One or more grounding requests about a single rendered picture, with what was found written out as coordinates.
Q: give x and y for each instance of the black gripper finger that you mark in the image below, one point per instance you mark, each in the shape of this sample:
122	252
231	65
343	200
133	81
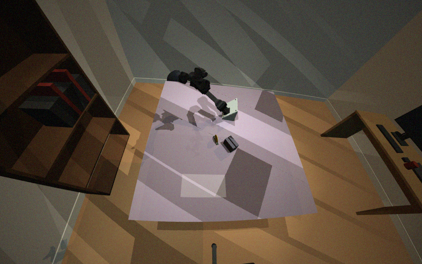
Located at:
199	83
182	77

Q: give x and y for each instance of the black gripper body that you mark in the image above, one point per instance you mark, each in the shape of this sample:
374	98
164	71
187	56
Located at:
206	85

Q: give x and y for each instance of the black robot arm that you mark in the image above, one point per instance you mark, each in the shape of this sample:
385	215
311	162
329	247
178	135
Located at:
221	105

